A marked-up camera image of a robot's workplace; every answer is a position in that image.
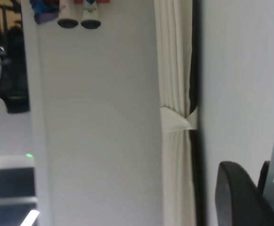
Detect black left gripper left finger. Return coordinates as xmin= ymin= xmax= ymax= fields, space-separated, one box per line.
xmin=215 ymin=161 xmax=274 ymax=226

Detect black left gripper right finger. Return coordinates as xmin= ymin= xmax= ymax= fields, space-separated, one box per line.
xmin=256 ymin=161 xmax=271 ymax=196

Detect white curtain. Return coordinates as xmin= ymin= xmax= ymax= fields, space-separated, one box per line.
xmin=154 ymin=0 xmax=198 ymax=226

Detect white box with green light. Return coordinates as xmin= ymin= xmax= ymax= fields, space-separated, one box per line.
xmin=0 ymin=153 xmax=35 ymax=170

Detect white bottle with black cap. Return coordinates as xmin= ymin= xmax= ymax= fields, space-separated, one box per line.
xmin=80 ymin=0 xmax=102 ymax=30
xmin=57 ymin=0 xmax=79 ymax=28

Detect blue purple cloth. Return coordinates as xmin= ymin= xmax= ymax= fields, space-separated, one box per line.
xmin=30 ymin=0 xmax=59 ymax=24

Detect black vertical frame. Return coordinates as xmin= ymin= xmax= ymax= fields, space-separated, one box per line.
xmin=188 ymin=0 xmax=210 ymax=226

